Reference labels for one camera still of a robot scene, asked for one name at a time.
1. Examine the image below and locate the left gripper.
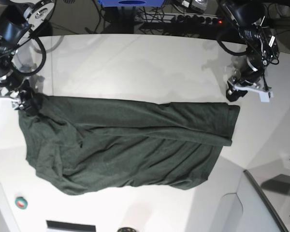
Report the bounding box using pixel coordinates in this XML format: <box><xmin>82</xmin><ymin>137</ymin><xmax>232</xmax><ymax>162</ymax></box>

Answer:
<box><xmin>226</xmin><ymin>56</ymin><xmax>274</xmax><ymax>102</ymax></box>

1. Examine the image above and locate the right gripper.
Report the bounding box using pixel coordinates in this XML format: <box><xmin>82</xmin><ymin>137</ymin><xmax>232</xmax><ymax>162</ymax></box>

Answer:
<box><xmin>0</xmin><ymin>72</ymin><xmax>43</xmax><ymax>116</ymax></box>

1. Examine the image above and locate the dark green t-shirt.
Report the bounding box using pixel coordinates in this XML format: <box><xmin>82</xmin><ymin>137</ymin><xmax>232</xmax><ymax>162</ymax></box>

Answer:
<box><xmin>18</xmin><ymin>94</ymin><xmax>241</xmax><ymax>196</ymax></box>

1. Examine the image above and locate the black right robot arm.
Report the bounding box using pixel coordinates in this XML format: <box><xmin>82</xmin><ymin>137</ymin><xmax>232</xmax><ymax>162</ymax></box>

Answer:
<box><xmin>0</xmin><ymin>0</ymin><xmax>57</xmax><ymax>116</ymax></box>

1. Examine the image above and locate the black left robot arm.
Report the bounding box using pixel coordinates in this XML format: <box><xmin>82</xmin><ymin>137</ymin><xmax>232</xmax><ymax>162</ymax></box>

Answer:
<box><xmin>216</xmin><ymin>0</ymin><xmax>280</xmax><ymax>102</ymax></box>

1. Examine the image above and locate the green red emergency button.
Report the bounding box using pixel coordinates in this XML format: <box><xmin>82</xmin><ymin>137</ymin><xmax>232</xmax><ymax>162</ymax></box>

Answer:
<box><xmin>14</xmin><ymin>197</ymin><xmax>28</xmax><ymax>210</ymax></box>

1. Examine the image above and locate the white power strip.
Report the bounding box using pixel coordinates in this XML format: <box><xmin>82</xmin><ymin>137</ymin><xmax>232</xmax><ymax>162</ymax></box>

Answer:
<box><xmin>135</xmin><ymin>13</ymin><xmax>224</xmax><ymax>25</ymax></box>

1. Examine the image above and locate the black round knob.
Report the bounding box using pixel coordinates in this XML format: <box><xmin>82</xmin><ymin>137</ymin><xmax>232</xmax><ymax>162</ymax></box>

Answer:
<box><xmin>117</xmin><ymin>227</ymin><xmax>137</xmax><ymax>232</ymax></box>

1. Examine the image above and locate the grey monitor frame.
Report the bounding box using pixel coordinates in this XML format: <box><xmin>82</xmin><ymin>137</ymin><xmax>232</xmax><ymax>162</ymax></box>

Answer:
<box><xmin>244</xmin><ymin>170</ymin><xmax>288</xmax><ymax>232</ymax></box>

